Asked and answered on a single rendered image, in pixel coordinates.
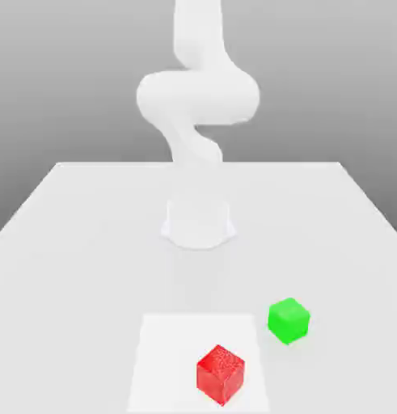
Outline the small green cube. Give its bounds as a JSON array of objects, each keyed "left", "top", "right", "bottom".
[{"left": 267, "top": 297, "right": 311, "bottom": 346}]

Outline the small red cube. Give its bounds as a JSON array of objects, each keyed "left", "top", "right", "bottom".
[{"left": 196, "top": 344, "right": 246, "bottom": 408}]

